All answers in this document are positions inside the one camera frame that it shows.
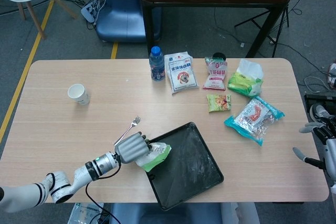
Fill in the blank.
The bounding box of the white sugar bag pink print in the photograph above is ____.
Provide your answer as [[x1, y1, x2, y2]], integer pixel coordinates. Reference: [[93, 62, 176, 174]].
[[202, 56, 228, 91]]

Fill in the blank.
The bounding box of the blue robot torso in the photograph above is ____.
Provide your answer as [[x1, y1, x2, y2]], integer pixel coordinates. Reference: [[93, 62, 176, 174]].
[[109, 202, 224, 224]]

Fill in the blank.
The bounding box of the white power strip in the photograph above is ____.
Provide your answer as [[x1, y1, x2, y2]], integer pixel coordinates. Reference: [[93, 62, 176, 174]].
[[80, 0, 106, 23]]

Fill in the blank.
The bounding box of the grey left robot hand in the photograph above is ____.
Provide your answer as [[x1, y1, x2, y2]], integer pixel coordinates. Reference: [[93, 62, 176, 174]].
[[114, 132, 152, 164]]

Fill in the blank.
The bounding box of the green tissue pack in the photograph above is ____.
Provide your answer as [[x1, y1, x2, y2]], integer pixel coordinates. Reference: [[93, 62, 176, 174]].
[[227, 58, 264, 97]]

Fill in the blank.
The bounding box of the black baking tray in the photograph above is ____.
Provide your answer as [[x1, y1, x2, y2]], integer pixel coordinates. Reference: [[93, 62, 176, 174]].
[[146, 121, 225, 211]]

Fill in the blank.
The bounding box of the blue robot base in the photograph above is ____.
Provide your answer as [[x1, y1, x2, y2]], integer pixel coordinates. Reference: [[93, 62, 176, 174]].
[[96, 0, 161, 43]]

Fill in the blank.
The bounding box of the white paper cup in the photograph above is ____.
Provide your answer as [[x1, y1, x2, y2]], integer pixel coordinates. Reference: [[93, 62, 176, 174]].
[[67, 83, 91, 106]]

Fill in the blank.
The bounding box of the white green plastic bag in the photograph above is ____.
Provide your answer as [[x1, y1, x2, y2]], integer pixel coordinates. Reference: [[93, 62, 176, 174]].
[[68, 202, 104, 224]]

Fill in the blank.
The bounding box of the green white corn starch bag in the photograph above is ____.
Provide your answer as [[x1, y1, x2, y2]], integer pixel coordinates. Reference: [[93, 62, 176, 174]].
[[135, 142, 173, 172]]

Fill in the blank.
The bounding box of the small green snack packet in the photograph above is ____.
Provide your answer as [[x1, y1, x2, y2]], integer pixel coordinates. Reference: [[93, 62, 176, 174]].
[[206, 93, 232, 114]]

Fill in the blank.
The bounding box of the grey black right robot hand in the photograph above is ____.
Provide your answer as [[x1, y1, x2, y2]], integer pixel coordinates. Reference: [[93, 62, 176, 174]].
[[292, 118, 336, 180]]

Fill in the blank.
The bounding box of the grey white sneaker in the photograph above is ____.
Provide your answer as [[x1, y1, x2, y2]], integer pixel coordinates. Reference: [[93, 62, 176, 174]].
[[309, 104, 333, 126]]

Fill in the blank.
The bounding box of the black tripod stand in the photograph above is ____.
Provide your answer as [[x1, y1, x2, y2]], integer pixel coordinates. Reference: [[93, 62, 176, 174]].
[[234, 3, 291, 58]]

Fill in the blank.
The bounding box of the teal clear snack bag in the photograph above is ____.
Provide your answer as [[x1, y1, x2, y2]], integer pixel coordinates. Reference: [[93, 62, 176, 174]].
[[223, 96, 286, 147]]

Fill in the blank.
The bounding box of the black flat box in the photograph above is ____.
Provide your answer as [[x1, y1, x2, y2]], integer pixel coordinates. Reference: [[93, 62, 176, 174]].
[[304, 93, 336, 106]]

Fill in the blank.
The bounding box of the metal fork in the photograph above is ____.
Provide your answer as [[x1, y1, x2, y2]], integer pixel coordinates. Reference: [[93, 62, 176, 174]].
[[113, 115, 142, 146]]

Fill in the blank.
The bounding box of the blue drink bottle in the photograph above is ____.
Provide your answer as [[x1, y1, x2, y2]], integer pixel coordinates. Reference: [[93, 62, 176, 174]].
[[149, 46, 166, 82]]

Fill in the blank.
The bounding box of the white sugar bag blue print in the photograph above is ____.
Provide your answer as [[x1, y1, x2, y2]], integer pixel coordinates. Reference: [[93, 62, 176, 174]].
[[164, 50, 200, 95]]

